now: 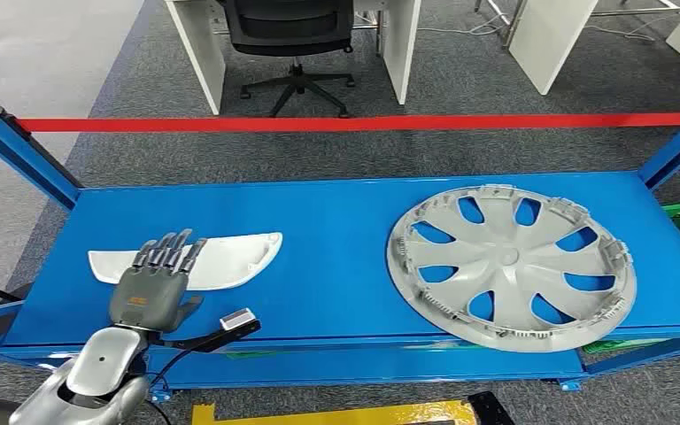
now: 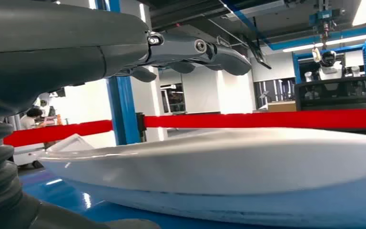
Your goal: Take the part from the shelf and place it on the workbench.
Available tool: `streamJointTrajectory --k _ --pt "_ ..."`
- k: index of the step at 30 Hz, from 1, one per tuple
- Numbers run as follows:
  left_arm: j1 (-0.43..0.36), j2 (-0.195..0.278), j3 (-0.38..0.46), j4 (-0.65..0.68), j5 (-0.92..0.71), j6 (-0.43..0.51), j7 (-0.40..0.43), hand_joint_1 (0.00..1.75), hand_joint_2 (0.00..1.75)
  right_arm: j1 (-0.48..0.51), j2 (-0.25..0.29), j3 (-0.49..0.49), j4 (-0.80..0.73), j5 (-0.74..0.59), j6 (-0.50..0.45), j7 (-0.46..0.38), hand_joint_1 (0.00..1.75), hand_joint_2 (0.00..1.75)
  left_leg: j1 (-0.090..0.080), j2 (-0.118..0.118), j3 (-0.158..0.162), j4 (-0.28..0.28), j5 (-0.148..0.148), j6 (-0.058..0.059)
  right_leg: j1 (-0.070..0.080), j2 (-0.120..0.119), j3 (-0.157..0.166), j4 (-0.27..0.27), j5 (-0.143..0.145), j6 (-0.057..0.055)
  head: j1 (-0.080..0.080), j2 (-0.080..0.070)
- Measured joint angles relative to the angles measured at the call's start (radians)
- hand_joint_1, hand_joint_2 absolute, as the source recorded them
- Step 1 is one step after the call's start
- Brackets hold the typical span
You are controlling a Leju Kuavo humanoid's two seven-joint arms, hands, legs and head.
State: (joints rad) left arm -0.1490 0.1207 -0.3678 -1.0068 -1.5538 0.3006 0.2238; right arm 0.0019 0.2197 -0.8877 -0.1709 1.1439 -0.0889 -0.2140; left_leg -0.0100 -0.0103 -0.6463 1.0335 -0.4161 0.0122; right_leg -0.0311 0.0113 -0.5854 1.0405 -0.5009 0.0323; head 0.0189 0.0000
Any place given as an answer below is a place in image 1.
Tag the black barrier post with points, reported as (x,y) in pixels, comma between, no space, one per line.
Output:
(0,111)

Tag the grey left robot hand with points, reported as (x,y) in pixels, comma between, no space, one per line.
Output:
(146,293)

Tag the red barrier tape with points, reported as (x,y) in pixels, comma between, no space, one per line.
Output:
(375,123)

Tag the blue metal shelf rack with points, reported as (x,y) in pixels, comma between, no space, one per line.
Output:
(328,246)

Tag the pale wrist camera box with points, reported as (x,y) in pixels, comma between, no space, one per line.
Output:
(237,319)

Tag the black office chair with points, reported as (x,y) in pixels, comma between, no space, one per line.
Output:
(287,29)

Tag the grey plastic wheel cover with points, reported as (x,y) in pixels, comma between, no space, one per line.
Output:
(507,258)

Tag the white curved plastic part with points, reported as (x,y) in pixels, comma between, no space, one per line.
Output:
(228,264)

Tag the black right robot foot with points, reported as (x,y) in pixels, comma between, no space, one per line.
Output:
(489,410)

